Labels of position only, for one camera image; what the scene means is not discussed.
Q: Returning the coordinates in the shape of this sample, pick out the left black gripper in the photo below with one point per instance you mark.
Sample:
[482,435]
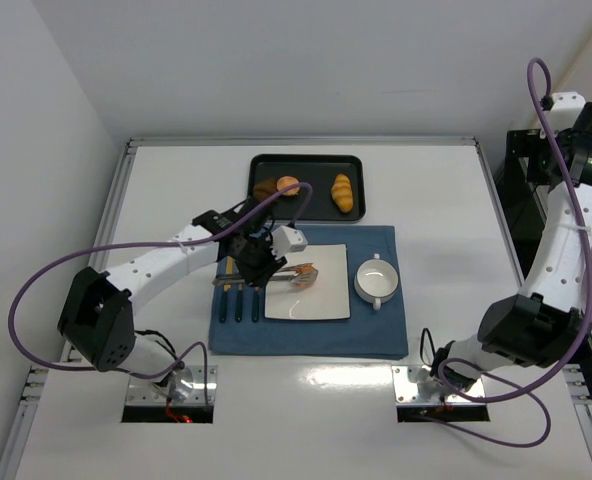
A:
[254,260]

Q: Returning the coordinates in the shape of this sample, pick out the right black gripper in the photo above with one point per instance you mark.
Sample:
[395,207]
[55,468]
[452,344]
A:
[543,166]

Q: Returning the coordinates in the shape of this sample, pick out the metal tongs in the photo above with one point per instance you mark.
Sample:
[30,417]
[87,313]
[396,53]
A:
[285,274]

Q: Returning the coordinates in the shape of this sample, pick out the oval brown bread roll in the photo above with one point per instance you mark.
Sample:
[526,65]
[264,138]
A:
[306,276]

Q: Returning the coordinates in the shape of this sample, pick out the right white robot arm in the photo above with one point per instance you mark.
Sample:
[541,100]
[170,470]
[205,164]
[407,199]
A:
[545,321]

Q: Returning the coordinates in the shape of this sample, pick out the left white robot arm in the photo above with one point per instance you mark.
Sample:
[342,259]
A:
[99,310]

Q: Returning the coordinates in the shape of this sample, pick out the yellow striped bread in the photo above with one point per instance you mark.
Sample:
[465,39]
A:
[341,193]

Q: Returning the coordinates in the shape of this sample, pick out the brown chocolate croissant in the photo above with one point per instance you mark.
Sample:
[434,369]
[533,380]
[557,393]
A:
[264,189]

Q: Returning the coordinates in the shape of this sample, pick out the round pink bun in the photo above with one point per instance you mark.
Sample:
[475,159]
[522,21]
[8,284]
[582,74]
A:
[288,186]

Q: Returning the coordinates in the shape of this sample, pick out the blue placemat cloth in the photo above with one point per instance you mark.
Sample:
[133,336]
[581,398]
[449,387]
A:
[365,334]

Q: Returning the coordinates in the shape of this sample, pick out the white square plate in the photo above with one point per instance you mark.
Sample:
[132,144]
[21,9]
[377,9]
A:
[326,299]

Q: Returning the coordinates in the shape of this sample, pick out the black tray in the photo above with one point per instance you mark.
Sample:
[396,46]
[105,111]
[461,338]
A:
[320,171]

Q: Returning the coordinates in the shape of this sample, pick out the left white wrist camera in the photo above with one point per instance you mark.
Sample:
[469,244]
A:
[286,239]

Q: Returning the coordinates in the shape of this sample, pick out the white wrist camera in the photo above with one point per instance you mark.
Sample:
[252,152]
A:
[286,239]
[565,109]

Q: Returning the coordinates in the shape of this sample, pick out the gold knife blue handle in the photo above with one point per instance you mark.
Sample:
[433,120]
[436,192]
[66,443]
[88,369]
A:
[223,308]

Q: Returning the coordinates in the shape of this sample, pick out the gold fork blue handle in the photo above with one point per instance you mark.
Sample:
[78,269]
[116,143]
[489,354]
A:
[238,312]

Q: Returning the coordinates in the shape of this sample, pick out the gold spoon blue handle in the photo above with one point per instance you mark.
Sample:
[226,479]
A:
[255,312]

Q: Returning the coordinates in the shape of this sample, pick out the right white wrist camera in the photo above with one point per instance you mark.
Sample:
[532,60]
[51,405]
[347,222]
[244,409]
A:
[565,109]

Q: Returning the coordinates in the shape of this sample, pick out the white two-handled bowl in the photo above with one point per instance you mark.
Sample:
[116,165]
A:
[376,281]

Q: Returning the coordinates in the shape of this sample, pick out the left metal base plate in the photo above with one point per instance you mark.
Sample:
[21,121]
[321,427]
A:
[194,386]

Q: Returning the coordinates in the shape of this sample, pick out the metal base plate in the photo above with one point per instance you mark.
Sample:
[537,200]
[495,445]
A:
[414,387]
[194,386]

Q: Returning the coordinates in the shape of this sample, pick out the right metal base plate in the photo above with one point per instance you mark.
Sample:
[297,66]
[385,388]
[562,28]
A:
[414,387]

